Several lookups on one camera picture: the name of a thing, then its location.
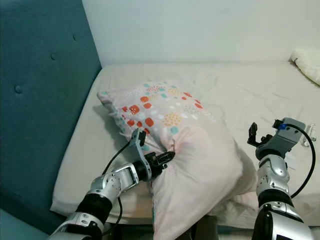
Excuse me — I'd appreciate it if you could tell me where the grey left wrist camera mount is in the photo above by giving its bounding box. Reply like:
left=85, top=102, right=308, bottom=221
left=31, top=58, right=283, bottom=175
left=129, top=127, right=153, bottom=182

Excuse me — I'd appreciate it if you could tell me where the teal upholstered headboard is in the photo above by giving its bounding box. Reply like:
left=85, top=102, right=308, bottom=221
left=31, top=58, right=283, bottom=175
left=0, top=0, right=102, bottom=240

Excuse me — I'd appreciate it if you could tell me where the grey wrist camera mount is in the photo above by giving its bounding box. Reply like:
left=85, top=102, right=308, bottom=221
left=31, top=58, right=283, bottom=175
left=129, top=127, right=153, bottom=182
left=256, top=117, right=307, bottom=160

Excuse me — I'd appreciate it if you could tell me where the pink pillow with coloured dots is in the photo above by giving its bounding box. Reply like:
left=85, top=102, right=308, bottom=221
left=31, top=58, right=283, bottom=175
left=97, top=81, right=263, bottom=240

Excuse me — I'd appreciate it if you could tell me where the white sheeted bed mattress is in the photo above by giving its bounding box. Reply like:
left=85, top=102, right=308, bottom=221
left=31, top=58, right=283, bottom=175
left=50, top=61, right=320, bottom=236

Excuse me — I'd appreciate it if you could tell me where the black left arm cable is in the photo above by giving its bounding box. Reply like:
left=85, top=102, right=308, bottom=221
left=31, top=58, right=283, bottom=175
left=101, top=141, right=132, bottom=236

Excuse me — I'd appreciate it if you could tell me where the cream Kuromi print pillow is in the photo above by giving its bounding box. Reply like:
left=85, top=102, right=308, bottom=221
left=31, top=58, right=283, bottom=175
left=289, top=48, right=320, bottom=87

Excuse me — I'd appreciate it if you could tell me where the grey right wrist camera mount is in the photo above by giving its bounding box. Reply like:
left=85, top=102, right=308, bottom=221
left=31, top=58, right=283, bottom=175
left=256, top=117, right=307, bottom=160

